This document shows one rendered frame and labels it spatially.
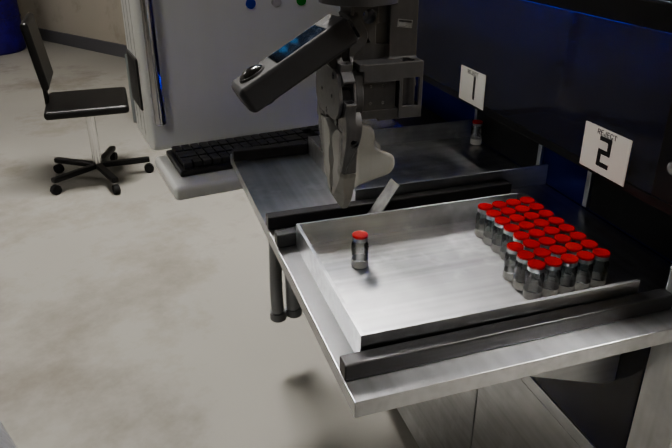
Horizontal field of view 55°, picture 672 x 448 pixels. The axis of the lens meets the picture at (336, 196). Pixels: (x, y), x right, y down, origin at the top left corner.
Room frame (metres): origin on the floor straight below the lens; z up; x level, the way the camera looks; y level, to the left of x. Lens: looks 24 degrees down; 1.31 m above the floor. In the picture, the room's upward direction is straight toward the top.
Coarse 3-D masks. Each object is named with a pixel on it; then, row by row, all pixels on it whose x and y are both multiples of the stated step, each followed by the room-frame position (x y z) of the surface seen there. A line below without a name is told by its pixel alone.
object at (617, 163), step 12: (588, 132) 0.80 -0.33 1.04; (600, 132) 0.78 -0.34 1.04; (612, 132) 0.76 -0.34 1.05; (588, 144) 0.79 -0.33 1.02; (600, 144) 0.77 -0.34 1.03; (612, 144) 0.75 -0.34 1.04; (624, 144) 0.74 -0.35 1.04; (588, 156) 0.79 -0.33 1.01; (600, 156) 0.77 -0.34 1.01; (612, 156) 0.75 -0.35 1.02; (624, 156) 0.73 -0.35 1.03; (600, 168) 0.77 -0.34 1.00; (612, 168) 0.75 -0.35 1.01; (624, 168) 0.73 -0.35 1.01; (612, 180) 0.74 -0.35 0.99; (624, 180) 0.73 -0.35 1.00
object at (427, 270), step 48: (336, 240) 0.79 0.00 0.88; (384, 240) 0.79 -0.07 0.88; (432, 240) 0.79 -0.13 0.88; (480, 240) 0.79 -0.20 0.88; (336, 288) 0.61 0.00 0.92; (384, 288) 0.66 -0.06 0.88; (432, 288) 0.66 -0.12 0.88; (480, 288) 0.66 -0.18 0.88; (624, 288) 0.62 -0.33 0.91; (384, 336) 0.53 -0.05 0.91
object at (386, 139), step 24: (312, 144) 1.10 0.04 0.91; (384, 144) 1.18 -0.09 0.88; (408, 144) 1.18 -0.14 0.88; (432, 144) 1.18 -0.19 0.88; (456, 144) 1.18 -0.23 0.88; (480, 144) 1.18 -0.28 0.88; (408, 168) 1.05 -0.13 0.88; (432, 168) 1.05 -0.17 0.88; (456, 168) 1.05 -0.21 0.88; (480, 168) 1.05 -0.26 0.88; (504, 168) 1.05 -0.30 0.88; (528, 168) 0.98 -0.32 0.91; (360, 192) 0.89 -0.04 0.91; (408, 192) 0.91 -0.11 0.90
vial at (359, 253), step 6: (354, 240) 0.71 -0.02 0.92; (360, 240) 0.71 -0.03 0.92; (366, 240) 0.71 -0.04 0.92; (354, 246) 0.71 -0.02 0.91; (360, 246) 0.71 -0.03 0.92; (366, 246) 0.71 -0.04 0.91; (354, 252) 0.71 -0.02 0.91; (360, 252) 0.71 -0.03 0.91; (366, 252) 0.71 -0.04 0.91; (354, 258) 0.71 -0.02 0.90; (360, 258) 0.71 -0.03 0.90; (366, 258) 0.71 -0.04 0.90; (354, 264) 0.71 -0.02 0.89; (360, 264) 0.71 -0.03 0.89; (366, 264) 0.71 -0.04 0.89
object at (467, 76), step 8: (464, 72) 1.12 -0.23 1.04; (472, 72) 1.09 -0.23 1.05; (464, 80) 1.11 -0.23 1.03; (472, 80) 1.09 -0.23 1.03; (480, 80) 1.06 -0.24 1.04; (464, 88) 1.11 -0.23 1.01; (472, 88) 1.09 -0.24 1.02; (480, 88) 1.06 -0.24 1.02; (464, 96) 1.11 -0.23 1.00; (480, 96) 1.06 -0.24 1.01; (472, 104) 1.08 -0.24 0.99; (480, 104) 1.06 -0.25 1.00
